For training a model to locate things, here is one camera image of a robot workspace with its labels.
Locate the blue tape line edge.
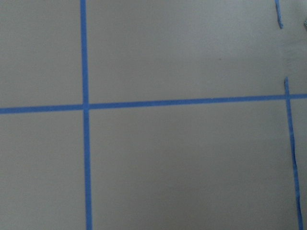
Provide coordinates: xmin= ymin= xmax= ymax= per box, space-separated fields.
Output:
xmin=284 ymin=77 xmax=304 ymax=230

